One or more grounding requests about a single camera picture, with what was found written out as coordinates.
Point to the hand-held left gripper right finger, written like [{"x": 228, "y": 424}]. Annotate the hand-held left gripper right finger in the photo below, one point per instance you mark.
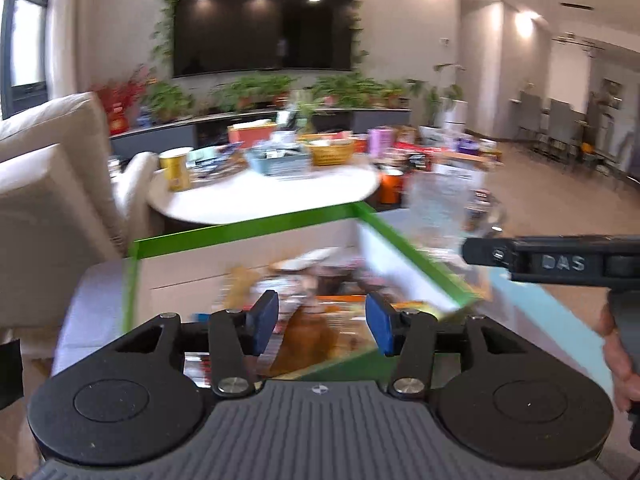
[{"x": 380, "y": 322}]

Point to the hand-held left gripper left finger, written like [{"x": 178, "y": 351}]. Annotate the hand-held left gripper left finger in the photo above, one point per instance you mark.
[{"x": 265, "y": 320}]

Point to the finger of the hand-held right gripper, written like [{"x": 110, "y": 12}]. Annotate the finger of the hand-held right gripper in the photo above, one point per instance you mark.
[{"x": 485, "y": 252}]

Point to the green cardboard box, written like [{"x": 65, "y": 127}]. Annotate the green cardboard box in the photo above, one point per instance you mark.
[{"x": 250, "y": 230}]

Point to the person's right hand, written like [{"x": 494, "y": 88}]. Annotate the person's right hand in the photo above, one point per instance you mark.
[{"x": 612, "y": 355}]

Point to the clear glass mug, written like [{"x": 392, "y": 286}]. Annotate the clear glass mug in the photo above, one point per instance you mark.
[{"x": 440, "y": 210}]

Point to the blue white carton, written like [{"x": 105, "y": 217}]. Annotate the blue white carton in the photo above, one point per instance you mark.
[{"x": 465, "y": 175}]

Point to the purple gift bag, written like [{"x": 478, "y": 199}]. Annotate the purple gift bag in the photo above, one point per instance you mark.
[{"x": 469, "y": 145}]

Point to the orange mug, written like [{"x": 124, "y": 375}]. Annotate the orange mug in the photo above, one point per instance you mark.
[{"x": 392, "y": 187}]

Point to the white round table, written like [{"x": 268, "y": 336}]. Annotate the white round table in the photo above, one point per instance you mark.
[{"x": 260, "y": 200}]

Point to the grey dining chair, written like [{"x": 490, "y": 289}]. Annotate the grey dining chair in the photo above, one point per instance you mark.
[
  {"x": 565, "y": 132},
  {"x": 530, "y": 120}
]

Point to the white air purifier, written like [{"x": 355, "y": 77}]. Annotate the white air purifier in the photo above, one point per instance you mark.
[{"x": 456, "y": 116}]

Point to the pink gift box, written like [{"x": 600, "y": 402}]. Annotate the pink gift box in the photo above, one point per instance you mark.
[{"x": 381, "y": 141}]

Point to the grey blue basket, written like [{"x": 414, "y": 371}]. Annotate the grey blue basket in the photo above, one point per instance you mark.
[{"x": 280, "y": 165}]

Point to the tall leafy potted plant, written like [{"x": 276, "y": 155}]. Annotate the tall leafy potted plant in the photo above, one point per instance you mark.
[{"x": 435, "y": 100}]

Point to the yellow woven basket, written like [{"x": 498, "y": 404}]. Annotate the yellow woven basket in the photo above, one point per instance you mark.
[{"x": 332, "y": 155}]

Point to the yellow can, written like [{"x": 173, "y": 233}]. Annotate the yellow can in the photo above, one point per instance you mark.
[{"x": 176, "y": 170}]

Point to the green potted plant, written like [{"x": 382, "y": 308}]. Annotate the green potted plant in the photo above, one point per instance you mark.
[
  {"x": 170, "y": 100},
  {"x": 347, "y": 89},
  {"x": 395, "y": 92},
  {"x": 255, "y": 90}
]

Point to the orange box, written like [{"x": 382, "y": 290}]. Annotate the orange box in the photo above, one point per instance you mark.
[{"x": 250, "y": 136}]

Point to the grey television cabinet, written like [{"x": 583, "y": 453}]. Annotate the grey television cabinet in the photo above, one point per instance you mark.
[{"x": 160, "y": 137}]

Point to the spider plant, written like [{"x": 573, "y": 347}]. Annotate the spider plant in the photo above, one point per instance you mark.
[{"x": 306, "y": 112}]

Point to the beige sofa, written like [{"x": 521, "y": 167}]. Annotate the beige sofa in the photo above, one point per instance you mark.
[{"x": 50, "y": 200}]

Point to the red flower arrangement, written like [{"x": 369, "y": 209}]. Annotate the red flower arrangement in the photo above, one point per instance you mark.
[{"x": 120, "y": 97}]

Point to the green hanging vine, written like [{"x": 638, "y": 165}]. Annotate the green hanging vine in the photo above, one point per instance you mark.
[{"x": 162, "y": 35}]

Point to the black framed window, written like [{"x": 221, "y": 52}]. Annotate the black framed window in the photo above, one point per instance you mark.
[{"x": 25, "y": 92}]

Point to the beige curtain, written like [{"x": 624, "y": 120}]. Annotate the beige curtain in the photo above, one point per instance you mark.
[{"x": 70, "y": 35}]

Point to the wall television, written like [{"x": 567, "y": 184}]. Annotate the wall television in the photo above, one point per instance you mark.
[{"x": 260, "y": 25}]

